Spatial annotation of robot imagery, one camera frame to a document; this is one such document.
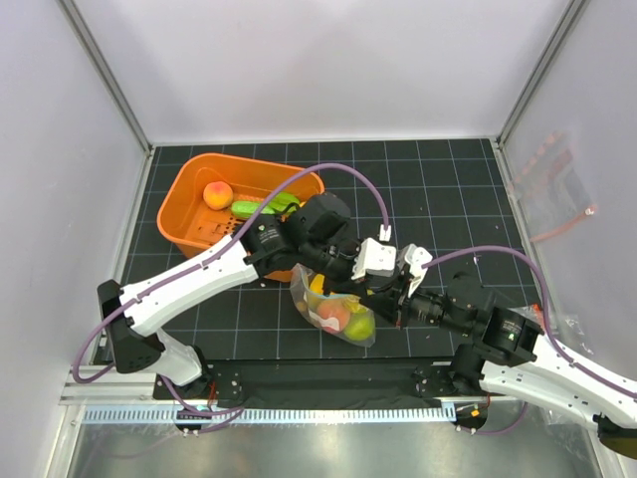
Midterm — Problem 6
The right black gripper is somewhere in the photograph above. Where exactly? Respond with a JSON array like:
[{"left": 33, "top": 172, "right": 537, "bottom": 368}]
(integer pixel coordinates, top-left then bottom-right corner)
[{"left": 359, "top": 268, "right": 473, "bottom": 336}]

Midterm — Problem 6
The slotted cable duct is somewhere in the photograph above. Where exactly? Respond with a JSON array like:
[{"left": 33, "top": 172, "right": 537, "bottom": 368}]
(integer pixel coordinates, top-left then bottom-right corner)
[{"left": 82, "top": 402, "right": 456, "bottom": 425}]

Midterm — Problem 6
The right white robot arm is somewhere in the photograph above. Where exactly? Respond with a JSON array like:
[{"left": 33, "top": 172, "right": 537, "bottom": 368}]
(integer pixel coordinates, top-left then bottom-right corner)
[{"left": 354, "top": 272, "right": 636, "bottom": 458}]

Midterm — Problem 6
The clear zip top bag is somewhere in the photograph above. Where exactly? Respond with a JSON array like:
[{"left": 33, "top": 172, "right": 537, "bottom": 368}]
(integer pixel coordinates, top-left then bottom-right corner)
[{"left": 290, "top": 265, "right": 376, "bottom": 348}]

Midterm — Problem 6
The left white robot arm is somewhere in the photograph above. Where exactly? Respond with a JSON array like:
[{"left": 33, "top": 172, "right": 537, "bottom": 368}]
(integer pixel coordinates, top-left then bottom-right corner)
[{"left": 99, "top": 193, "right": 397, "bottom": 398}]

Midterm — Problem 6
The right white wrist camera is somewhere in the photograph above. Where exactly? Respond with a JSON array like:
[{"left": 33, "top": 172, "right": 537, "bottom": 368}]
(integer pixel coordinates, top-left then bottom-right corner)
[{"left": 397, "top": 244, "right": 433, "bottom": 298}]

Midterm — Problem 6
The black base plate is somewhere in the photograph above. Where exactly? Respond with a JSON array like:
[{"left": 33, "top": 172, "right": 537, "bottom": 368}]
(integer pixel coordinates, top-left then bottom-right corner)
[{"left": 175, "top": 358, "right": 486, "bottom": 410}]

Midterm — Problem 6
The yellow banana bunch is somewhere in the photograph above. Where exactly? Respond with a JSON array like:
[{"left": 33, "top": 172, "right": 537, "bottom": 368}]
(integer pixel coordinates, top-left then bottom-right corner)
[{"left": 304, "top": 273, "right": 369, "bottom": 315}]

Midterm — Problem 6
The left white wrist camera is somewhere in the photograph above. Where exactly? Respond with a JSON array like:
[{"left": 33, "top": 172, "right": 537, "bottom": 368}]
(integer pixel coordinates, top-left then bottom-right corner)
[{"left": 351, "top": 238, "right": 396, "bottom": 281}]

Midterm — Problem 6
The green starfruit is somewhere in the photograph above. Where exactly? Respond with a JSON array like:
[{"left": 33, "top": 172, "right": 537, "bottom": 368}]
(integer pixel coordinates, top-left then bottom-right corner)
[{"left": 268, "top": 192, "right": 301, "bottom": 213}]

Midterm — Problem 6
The green pear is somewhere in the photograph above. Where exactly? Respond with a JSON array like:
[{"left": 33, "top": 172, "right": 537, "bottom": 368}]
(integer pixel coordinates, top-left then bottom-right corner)
[{"left": 343, "top": 314, "right": 375, "bottom": 342}]

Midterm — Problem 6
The black grid mat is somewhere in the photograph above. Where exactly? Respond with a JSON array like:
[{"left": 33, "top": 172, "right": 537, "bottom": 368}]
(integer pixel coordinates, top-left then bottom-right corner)
[{"left": 116, "top": 138, "right": 523, "bottom": 359}]

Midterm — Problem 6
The orange plastic basket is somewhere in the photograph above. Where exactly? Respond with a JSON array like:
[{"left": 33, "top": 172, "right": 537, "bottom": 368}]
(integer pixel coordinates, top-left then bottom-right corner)
[{"left": 156, "top": 153, "right": 301, "bottom": 259}]

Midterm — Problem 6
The peach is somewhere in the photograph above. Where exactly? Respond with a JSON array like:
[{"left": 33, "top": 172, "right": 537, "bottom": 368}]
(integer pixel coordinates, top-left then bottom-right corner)
[
  {"left": 203, "top": 181, "right": 234, "bottom": 211},
  {"left": 317, "top": 302, "right": 350, "bottom": 334}
]

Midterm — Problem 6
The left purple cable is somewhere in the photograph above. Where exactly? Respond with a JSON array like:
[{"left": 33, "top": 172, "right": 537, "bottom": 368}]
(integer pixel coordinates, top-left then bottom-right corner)
[{"left": 72, "top": 162, "right": 394, "bottom": 435}]

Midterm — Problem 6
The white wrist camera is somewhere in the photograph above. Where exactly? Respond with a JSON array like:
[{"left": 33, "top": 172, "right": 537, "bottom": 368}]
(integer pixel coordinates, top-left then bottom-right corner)
[
  {"left": 351, "top": 238, "right": 396, "bottom": 281},
  {"left": 397, "top": 244, "right": 433, "bottom": 298}
]

